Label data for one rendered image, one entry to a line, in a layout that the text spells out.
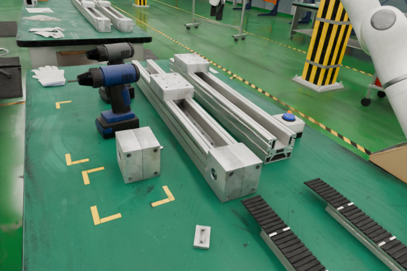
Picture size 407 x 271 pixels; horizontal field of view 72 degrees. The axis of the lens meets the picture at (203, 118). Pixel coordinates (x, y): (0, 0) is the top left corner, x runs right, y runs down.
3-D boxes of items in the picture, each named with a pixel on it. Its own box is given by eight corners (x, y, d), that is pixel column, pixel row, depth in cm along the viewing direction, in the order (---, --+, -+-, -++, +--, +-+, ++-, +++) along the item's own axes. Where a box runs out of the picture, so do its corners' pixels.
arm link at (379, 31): (423, 78, 92) (392, 17, 98) (436, 63, 76) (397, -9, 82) (382, 93, 97) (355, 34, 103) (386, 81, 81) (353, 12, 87)
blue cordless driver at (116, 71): (143, 130, 93) (142, 66, 83) (80, 147, 82) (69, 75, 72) (134, 121, 98) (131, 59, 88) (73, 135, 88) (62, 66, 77)
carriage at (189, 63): (209, 77, 128) (210, 62, 124) (186, 79, 123) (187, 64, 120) (194, 66, 140) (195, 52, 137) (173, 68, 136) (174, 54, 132)
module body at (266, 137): (290, 157, 85) (297, 133, 82) (263, 164, 81) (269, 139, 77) (187, 73, 148) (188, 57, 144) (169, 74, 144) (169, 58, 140)
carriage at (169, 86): (192, 104, 100) (194, 86, 97) (163, 108, 96) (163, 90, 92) (176, 88, 113) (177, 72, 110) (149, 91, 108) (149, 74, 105)
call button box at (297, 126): (301, 137, 97) (306, 121, 94) (279, 142, 93) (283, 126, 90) (286, 126, 103) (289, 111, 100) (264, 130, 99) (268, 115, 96)
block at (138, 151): (169, 173, 74) (169, 143, 70) (125, 184, 70) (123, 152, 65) (157, 153, 82) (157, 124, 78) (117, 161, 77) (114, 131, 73)
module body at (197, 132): (237, 171, 78) (241, 145, 74) (205, 179, 73) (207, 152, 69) (152, 75, 140) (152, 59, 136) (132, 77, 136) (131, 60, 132)
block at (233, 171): (264, 190, 72) (271, 159, 67) (221, 203, 66) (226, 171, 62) (244, 169, 79) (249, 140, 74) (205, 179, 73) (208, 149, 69)
